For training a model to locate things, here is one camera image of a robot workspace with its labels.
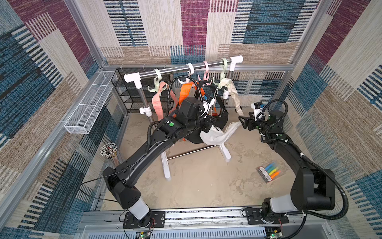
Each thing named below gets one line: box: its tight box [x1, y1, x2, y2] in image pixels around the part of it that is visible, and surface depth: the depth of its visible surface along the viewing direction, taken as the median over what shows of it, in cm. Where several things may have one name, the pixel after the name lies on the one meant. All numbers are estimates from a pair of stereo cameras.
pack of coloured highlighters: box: [257, 162, 282, 183], surface depth 89 cm
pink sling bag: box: [152, 81, 179, 121], surface depth 65 cm
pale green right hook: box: [212, 57, 228, 86], surface depth 63 cm
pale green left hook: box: [147, 68, 167, 97], surface depth 64 cm
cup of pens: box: [99, 142, 119, 167], surface depth 79 cm
